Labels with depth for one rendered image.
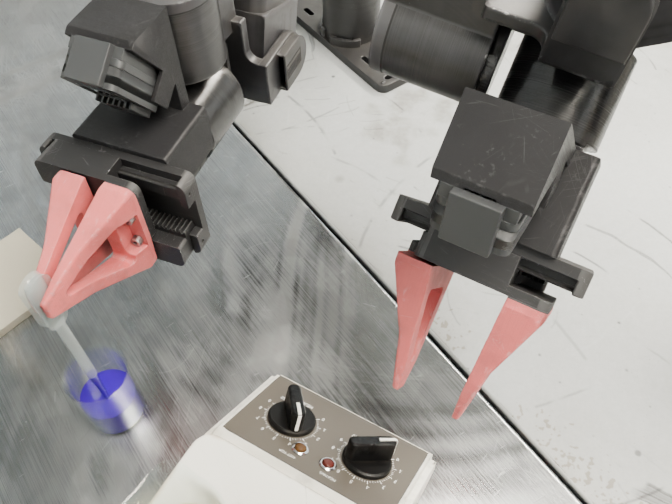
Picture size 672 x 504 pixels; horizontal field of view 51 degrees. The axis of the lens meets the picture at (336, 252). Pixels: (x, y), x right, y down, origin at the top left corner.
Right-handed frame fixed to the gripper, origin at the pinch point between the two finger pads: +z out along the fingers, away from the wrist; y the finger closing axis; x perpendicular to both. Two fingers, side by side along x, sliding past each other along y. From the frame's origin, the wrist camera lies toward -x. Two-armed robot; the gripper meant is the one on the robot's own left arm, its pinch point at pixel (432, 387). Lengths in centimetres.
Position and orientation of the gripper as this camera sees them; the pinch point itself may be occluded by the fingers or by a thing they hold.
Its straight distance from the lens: 39.4
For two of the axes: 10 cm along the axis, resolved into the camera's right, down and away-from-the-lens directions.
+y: 8.6, 3.9, -3.1
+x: 3.4, 0.0, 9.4
